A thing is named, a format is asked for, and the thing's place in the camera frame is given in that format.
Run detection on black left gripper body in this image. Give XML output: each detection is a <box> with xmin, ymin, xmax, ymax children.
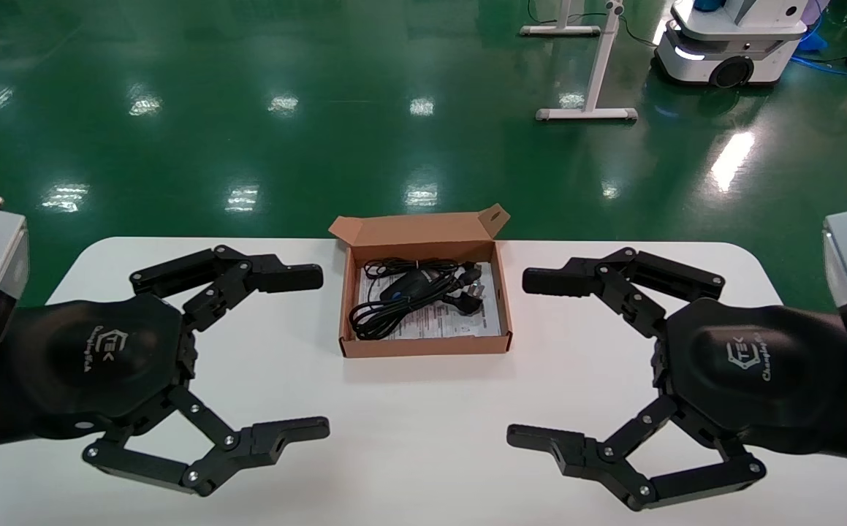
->
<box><xmin>0</xmin><ymin>292</ymin><xmax>197</xmax><ymax>439</ymax></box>

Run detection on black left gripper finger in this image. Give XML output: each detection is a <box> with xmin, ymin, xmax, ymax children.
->
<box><xmin>129</xmin><ymin>245</ymin><xmax>324</xmax><ymax>333</ymax></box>
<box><xmin>82</xmin><ymin>384</ymin><xmax>331</xmax><ymax>498</ymax></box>

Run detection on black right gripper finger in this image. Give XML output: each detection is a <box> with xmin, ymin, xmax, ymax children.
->
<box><xmin>506</xmin><ymin>394</ymin><xmax>767</xmax><ymax>512</ymax></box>
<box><xmin>522</xmin><ymin>247</ymin><xmax>726</xmax><ymax>338</ymax></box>

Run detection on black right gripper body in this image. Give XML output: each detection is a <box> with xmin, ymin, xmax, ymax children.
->
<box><xmin>653</xmin><ymin>296</ymin><xmax>847</xmax><ymax>457</ymax></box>

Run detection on black power cord with plug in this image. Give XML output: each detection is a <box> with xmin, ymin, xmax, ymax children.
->
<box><xmin>349</xmin><ymin>263</ymin><xmax>486</xmax><ymax>342</ymax></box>

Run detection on open brown cardboard box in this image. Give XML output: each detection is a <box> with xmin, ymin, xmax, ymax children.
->
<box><xmin>328</xmin><ymin>203</ymin><xmax>514</xmax><ymax>359</ymax></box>

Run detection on printed paper sheet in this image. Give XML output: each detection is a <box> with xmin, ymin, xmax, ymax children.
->
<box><xmin>356</xmin><ymin>263</ymin><xmax>503</xmax><ymax>340</ymax></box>

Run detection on white wheeled mobile robot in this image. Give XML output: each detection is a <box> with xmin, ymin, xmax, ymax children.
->
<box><xmin>653</xmin><ymin>0</ymin><xmax>810</xmax><ymax>90</ymax></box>

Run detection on white table leg frame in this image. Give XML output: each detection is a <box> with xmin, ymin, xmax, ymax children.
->
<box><xmin>518</xmin><ymin>0</ymin><xmax>639</xmax><ymax>122</ymax></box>

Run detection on blue floor cable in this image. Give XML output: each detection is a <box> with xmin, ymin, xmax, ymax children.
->
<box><xmin>792</xmin><ymin>15</ymin><xmax>847</xmax><ymax>77</ymax></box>

